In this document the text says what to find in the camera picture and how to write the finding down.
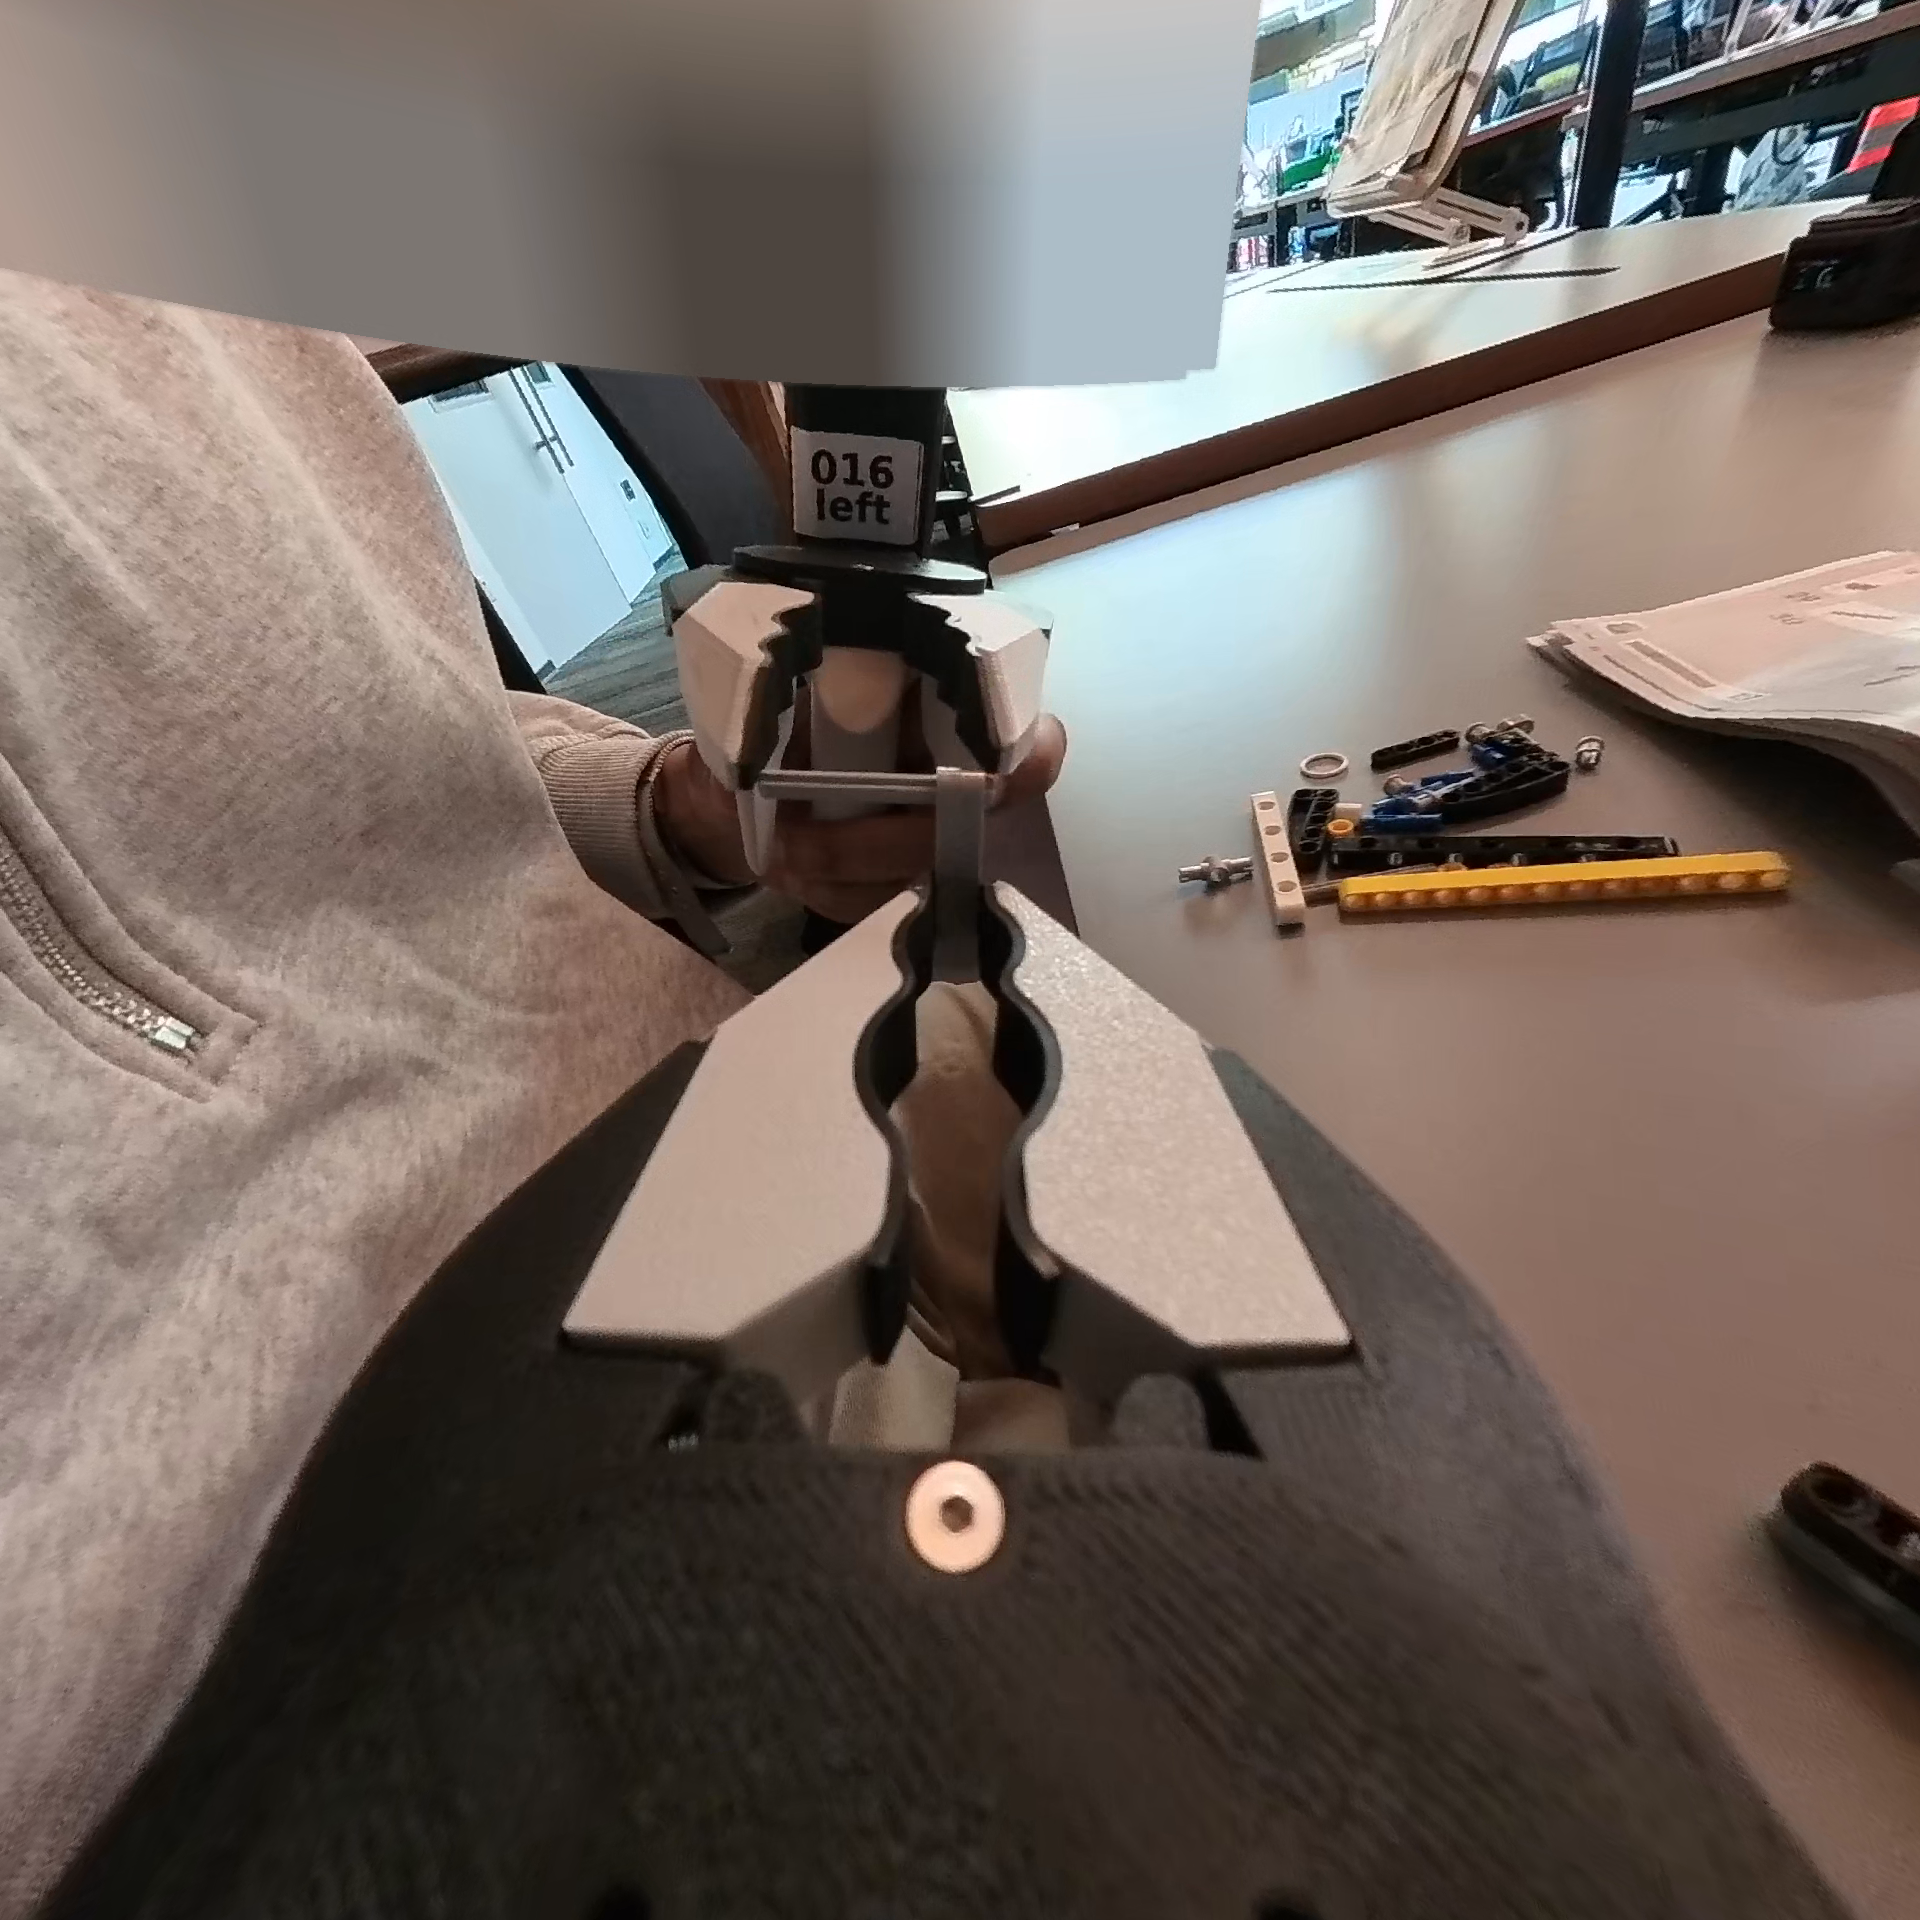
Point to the white door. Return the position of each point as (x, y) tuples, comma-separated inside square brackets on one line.
[(525, 511)]

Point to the beige trousers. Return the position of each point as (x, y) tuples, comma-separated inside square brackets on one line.
[(961, 1172)]

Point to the tilted paper board stand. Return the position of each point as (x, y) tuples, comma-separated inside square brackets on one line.
[(1425, 107)]

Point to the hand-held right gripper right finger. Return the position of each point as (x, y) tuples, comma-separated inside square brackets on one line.
[(1185, 1184)]

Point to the person's left hand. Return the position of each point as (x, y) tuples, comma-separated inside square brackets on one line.
[(840, 863)]

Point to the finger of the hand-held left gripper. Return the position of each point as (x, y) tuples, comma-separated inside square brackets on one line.
[(997, 675), (728, 675)]

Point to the short black lego beam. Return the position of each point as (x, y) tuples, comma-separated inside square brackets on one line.
[(1413, 746)]

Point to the person's left forearm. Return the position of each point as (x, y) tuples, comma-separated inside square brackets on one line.
[(599, 811)]

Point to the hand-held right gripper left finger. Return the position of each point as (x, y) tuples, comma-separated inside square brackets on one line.
[(734, 1184)]

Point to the wooden support post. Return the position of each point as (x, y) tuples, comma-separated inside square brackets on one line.
[(750, 412)]

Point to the angled black lego beam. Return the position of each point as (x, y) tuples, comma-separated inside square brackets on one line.
[(1313, 819)]

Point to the wood-edged table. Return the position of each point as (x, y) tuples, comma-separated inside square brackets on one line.
[(1350, 346)]

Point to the far cluttered desk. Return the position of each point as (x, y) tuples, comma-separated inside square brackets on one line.
[(1771, 107)]

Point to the black lego beam with pin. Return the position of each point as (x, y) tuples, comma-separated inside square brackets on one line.
[(1853, 1552)]

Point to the black metal pole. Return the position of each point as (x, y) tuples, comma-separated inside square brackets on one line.
[(1605, 107)]

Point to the instruction booklet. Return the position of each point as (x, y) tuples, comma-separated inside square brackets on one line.
[(1756, 662)]

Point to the white lego beam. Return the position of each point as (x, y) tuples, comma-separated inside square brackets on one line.
[(1277, 855)]

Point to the grey lego beam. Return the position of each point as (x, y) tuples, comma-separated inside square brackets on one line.
[(961, 870)]

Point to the black display device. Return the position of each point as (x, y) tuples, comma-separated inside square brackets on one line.
[(1846, 271)]

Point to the grey lego axle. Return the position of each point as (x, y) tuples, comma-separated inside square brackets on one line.
[(848, 788)]

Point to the yellow lego beam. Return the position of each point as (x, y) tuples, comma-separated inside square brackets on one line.
[(1560, 883)]

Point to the grey lego pin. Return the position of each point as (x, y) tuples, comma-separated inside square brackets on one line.
[(1215, 870)]

